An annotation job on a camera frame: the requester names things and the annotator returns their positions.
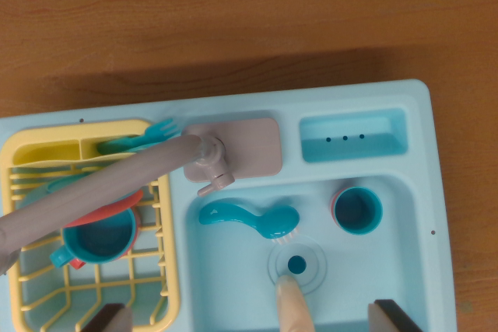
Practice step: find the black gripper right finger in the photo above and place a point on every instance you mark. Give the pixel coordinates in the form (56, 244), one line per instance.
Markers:
(389, 318)

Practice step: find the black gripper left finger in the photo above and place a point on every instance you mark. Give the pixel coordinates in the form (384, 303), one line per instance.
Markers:
(113, 320)

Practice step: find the light blue toy sink unit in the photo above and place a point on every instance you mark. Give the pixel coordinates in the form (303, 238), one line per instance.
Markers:
(233, 289)

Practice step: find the yellow dish rack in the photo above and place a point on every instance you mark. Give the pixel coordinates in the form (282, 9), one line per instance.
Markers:
(173, 254)

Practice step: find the coral plate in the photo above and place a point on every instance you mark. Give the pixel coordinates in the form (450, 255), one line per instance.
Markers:
(116, 209)

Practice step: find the grey toy faucet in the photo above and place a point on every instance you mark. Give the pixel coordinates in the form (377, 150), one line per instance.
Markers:
(116, 176)

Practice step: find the teal dish brush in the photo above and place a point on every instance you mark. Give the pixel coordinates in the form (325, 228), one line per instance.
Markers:
(249, 221)

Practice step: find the green-teal toy utensil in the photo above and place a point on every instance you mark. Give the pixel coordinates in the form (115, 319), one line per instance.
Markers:
(116, 145)

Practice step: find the teal toy fork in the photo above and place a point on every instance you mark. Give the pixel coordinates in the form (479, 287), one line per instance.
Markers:
(159, 131)

